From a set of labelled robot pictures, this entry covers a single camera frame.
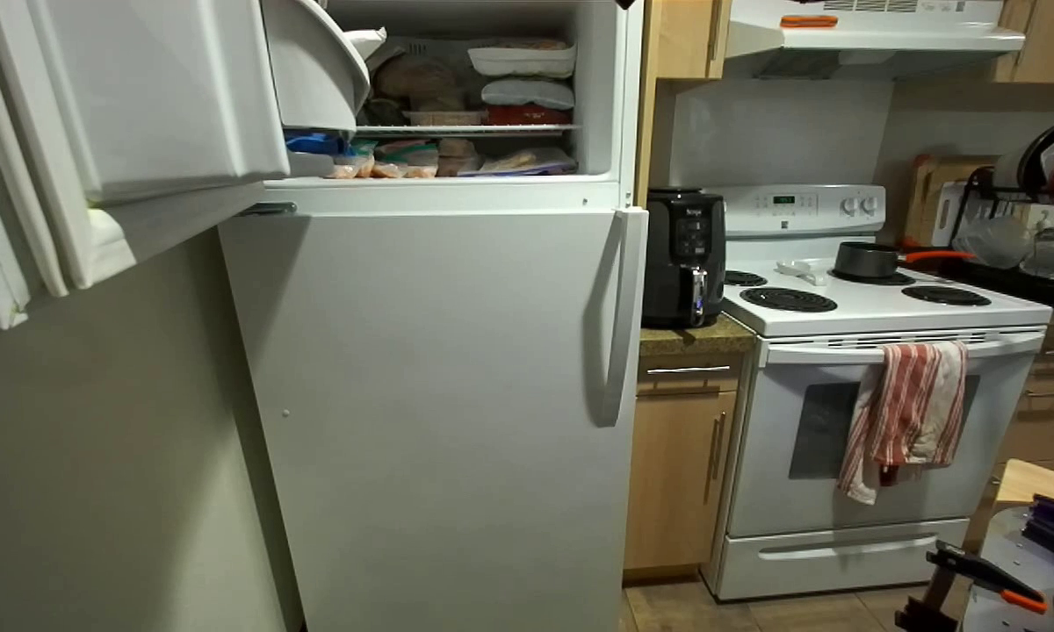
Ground black saucepan red handle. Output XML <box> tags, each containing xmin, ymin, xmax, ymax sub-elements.
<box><xmin>827</xmin><ymin>240</ymin><xmax>977</xmax><ymax>285</ymax></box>

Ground speckled kitchen countertop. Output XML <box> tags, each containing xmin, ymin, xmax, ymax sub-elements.
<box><xmin>637</xmin><ymin>314</ymin><xmax>757</xmax><ymax>368</ymax></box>

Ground black orange clamp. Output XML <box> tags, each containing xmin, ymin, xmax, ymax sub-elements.
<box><xmin>893</xmin><ymin>538</ymin><xmax>1051</xmax><ymax>632</ymax></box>

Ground black coffee maker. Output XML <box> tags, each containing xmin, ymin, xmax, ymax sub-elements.
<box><xmin>642</xmin><ymin>185</ymin><xmax>730</xmax><ymax>335</ymax></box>

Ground grey frozen package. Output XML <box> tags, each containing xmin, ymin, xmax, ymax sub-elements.
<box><xmin>476</xmin><ymin>145</ymin><xmax>579</xmax><ymax>179</ymax></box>

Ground red white striped towel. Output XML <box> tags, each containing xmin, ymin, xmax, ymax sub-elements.
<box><xmin>837</xmin><ymin>339</ymin><xmax>971</xmax><ymax>509</ymax></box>

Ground freezer wire shelf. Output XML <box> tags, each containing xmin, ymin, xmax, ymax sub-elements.
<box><xmin>354</xmin><ymin>121</ymin><xmax>574</xmax><ymax>136</ymax></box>

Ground light wooden board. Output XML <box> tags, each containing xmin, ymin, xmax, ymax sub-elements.
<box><xmin>995</xmin><ymin>458</ymin><xmax>1054</xmax><ymax>514</ymax></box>

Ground pink frozen meat pack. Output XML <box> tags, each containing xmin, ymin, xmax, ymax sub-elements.
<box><xmin>327</xmin><ymin>145</ymin><xmax>379</xmax><ymax>184</ymax></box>

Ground wooden base cabinet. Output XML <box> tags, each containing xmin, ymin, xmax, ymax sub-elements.
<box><xmin>622</xmin><ymin>347</ymin><xmax>756</xmax><ymax>587</ymax></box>

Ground green labelled frozen pack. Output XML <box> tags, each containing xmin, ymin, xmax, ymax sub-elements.
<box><xmin>371</xmin><ymin>136</ymin><xmax>442</xmax><ymax>184</ymax></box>

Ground white fridge cabinet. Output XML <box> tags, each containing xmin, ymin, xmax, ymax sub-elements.
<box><xmin>257</xmin><ymin>0</ymin><xmax>646</xmax><ymax>220</ymax></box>

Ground white freezer door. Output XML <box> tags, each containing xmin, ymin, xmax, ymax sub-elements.
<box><xmin>0</xmin><ymin>0</ymin><xmax>385</xmax><ymax>335</ymax></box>

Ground white flat frozen package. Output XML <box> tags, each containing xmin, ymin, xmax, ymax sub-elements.
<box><xmin>466</xmin><ymin>42</ymin><xmax>574</xmax><ymax>81</ymax></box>
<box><xmin>476</xmin><ymin>78</ymin><xmax>574</xmax><ymax>117</ymax></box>

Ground white fridge door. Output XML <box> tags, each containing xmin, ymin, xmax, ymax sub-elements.
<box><xmin>216</xmin><ymin>209</ymin><xmax>649</xmax><ymax>632</ymax></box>

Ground brown frozen food bag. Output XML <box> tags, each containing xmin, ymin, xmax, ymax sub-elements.
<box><xmin>366</xmin><ymin>45</ymin><xmax>476</xmax><ymax>121</ymax></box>

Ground black wire dish rack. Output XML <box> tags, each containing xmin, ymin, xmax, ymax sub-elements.
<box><xmin>942</xmin><ymin>168</ymin><xmax>1054</xmax><ymax>309</ymax></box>

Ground red frozen package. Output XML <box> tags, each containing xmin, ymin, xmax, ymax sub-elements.
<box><xmin>476</xmin><ymin>101</ymin><xmax>574</xmax><ymax>127</ymax></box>

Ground white electric stove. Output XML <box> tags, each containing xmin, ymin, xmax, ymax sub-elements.
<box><xmin>703</xmin><ymin>179</ymin><xmax>1054</xmax><ymax>608</ymax></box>

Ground blue package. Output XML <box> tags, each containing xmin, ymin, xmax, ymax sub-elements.
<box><xmin>283</xmin><ymin>127</ymin><xmax>351</xmax><ymax>158</ymax></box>

